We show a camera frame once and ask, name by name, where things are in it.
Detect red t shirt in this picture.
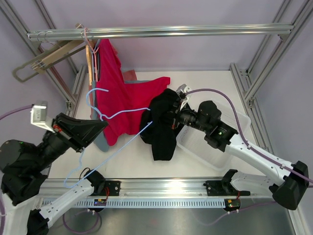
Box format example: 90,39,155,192
96,39,171,146

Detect light blue wire hanger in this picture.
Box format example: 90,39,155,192
63,88,153,188

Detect aluminium hanging rail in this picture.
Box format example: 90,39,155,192
27,23,294,42

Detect white slotted cable duct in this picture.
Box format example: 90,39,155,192
72,198,226,209

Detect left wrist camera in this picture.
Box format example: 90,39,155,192
30,101,54,133

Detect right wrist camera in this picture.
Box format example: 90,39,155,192
176,84,191,111

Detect grey t shirt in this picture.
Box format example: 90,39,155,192
93,132,109,152

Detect olive green hanger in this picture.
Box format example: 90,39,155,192
12,45,86,83

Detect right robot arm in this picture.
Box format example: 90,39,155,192
168,98,309,210

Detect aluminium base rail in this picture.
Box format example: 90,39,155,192
41,178,282,198

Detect white plastic basket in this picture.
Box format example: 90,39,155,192
177,100,238,171

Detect tan wooden clip hanger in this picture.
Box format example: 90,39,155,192
32,40,85,73

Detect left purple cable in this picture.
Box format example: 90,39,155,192
0,104,34,218

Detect black t shirt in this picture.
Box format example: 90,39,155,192
139,88,184,161

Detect pink hanger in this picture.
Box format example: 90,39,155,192
83,27,98,81

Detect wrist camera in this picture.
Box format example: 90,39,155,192
176,84,191,111
30,101,54,133

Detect dusty pink garment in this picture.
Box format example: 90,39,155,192
89,70,139,106

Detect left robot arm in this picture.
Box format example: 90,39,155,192
0,113,108,235

